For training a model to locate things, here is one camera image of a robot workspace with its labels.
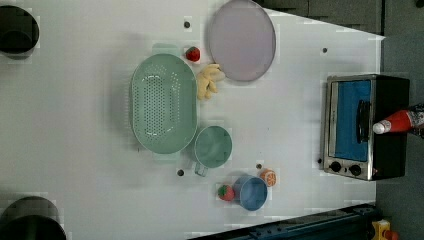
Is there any red plush ketchup bottle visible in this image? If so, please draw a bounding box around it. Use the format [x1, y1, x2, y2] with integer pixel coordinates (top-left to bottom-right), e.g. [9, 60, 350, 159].
[372, 110, 413, 134]

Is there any black robot base lower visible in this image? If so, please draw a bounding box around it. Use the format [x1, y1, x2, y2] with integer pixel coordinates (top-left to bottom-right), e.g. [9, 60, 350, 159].
[0, 196, 67, 240]

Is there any black robot base upper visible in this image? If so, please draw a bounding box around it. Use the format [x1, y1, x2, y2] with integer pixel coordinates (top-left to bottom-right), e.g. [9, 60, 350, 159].
[0, 5, 40, 56]

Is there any black silver toaster oven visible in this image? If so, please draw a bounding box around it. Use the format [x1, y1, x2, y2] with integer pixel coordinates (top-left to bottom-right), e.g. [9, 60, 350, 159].
[322, 74, 410, 181]

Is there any green measuring cup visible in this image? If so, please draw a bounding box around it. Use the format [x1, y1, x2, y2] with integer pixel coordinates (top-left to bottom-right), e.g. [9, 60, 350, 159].
[194, 126, 232, 177]

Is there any yellow plush banana bunch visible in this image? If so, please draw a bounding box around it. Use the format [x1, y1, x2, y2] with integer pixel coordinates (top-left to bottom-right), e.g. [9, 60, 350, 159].
[197, 64, 226, 100]

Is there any green oval colander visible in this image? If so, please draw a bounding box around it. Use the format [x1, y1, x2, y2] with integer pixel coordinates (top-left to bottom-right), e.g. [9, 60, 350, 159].
[130, 43, 198, 162]

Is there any red plush strawberry upper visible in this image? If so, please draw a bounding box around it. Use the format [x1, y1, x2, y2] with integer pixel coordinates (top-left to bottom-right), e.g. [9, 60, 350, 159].
[185, 47, 201, 62]

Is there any red plush strawberry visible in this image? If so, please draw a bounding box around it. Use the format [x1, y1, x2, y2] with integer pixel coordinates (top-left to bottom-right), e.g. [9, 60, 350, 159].
[217, 185, 235, 202]
[185, 47, 201, 62]

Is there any red plush strawberry lower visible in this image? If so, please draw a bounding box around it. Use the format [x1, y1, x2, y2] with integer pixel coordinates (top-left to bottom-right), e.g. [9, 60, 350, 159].
[217, 185, 235, 202]

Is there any orange plush slice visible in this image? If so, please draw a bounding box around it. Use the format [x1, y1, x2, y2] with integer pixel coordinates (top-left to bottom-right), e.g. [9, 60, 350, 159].
[260, 169, 277, 187]

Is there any blue small cup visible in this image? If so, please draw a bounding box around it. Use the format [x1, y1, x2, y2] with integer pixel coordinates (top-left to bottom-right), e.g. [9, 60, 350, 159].
[233, 175, 268, 211]

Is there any lavender round plate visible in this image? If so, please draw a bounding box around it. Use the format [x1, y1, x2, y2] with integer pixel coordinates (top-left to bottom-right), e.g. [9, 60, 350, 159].
[207, 0, 276, 81]

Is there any yellow orange toy object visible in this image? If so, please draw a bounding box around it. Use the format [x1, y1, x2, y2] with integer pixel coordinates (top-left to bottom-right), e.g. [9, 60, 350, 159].
[372, 220, 399, 240]

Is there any dark blue metal frame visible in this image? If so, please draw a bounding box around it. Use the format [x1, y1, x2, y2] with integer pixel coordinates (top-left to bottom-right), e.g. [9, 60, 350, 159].
[191, 204, 382, 240]

